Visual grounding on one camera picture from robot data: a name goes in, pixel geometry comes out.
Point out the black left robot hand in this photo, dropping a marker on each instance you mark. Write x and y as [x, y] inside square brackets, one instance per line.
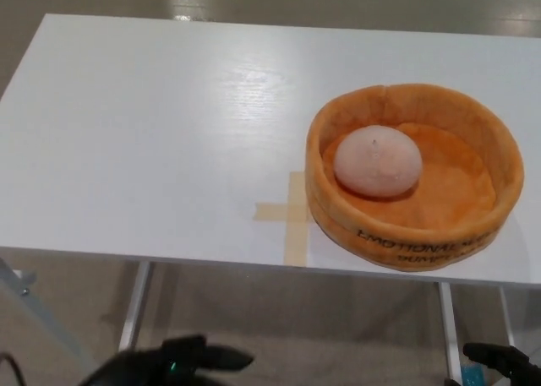
[148, 367]

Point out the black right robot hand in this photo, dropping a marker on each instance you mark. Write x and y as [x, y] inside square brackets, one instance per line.
[515, 365]

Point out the orange plush round plate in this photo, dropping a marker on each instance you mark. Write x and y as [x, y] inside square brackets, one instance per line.
[456, 217]

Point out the pink round plush toy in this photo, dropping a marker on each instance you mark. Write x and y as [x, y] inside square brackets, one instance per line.
[376, 162]

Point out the beige horizontal tape strip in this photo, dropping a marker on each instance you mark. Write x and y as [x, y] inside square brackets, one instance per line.
[270, 213]

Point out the white table leg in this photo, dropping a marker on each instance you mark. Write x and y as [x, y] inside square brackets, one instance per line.
[508, 316]
[134, 306]
[449, 318]

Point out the grey metal frame bar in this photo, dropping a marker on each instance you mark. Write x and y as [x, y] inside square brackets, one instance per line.
[38, 314]

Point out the blue plastic piece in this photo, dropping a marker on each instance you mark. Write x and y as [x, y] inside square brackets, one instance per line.
[471, 375]

